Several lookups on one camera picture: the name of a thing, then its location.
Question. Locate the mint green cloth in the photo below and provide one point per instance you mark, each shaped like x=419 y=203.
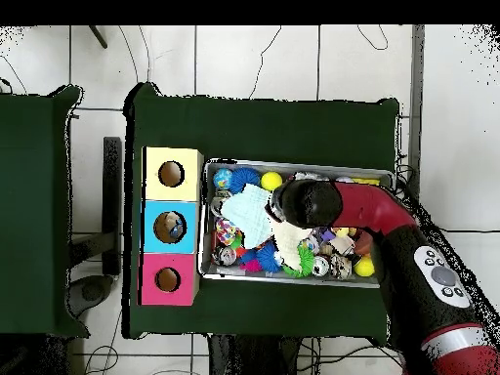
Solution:
x=248 y=215

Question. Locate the pale yellow cloth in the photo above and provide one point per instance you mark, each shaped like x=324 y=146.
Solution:
x=291 y=244

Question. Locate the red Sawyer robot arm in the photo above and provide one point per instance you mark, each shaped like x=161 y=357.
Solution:
x=422 y=289

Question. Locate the clear mesh bin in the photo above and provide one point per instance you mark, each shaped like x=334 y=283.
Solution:
x=234 y=276

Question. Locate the wooden box with three holes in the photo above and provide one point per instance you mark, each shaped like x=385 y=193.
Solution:
x=152 y=234

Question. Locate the blue spiky ball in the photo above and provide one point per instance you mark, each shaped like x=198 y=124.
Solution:
x=244 y=180

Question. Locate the multicoloured toy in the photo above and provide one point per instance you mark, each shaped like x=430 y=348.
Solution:
x=226 y=231

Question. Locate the blue globe ball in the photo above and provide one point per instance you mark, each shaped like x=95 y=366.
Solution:
x=223 y=178

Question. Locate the silver and black can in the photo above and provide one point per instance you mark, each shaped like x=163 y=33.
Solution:
x=226 y=255

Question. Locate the blue fuzzy toy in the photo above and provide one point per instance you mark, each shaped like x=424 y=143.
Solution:
x=269 y=258

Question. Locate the pink fuzzy toy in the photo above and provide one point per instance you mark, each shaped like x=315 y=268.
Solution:
x=250 y=264

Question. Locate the green fuzzy toy with eyes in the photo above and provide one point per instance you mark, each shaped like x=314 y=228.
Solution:
x=306 y=264

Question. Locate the purple block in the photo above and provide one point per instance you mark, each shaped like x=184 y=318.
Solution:
x=328 y=234

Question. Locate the small wooden block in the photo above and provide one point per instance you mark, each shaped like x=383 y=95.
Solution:
x=342 y=244

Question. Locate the crushed silver can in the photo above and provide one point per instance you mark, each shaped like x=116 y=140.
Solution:
x=341 y=267

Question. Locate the brown toy football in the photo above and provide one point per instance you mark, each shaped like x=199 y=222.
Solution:
x=363 y=244

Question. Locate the small yellow ball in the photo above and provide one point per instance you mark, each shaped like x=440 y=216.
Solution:
x=364 y=267

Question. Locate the dark green side table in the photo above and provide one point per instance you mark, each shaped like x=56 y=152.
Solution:
x=31 y=211

